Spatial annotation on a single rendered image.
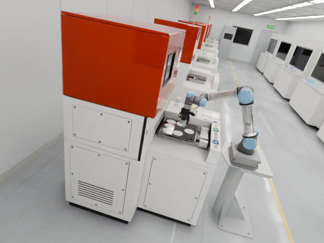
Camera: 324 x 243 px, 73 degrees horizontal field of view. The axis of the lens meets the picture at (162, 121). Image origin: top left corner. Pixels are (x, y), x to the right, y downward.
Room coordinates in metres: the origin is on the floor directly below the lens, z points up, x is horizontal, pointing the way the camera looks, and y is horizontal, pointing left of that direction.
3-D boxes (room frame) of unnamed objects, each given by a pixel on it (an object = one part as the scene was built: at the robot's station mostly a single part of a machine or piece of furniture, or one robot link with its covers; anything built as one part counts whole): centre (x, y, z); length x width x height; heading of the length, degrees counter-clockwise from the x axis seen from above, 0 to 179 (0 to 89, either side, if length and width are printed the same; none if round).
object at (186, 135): (2.00, -0.19, 0.90); 0.34 x 0.34 x 0.01; 82
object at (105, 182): (1.89, 0.40, 0.41); 0.82 x 0.71 x 0.82; 172
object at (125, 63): (1.89, 0.37, 1.52); 0.81 x 0.75 x 0.59; 172
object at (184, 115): (1.91, -0.20, 1.11); 0.09 x 0.08 x 0.12; 123
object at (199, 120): (2.37, -0.34, 0.89); 0.62 x 0.35 x 0.14; 82
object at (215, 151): (1.88, -0.54, 0.89); 0.55 x 0.09 x 0.14; 172
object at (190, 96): (1.91, -0.21, 1.27); 0.09 x 0.08 x 0.11; 72
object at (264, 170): (1.84, -0.86, 0.75); 0.45 x 0.44 x 0.13; 84
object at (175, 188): (2.06, -0.31, 0.41); 0.97 x 0.64 x 0.82; 172
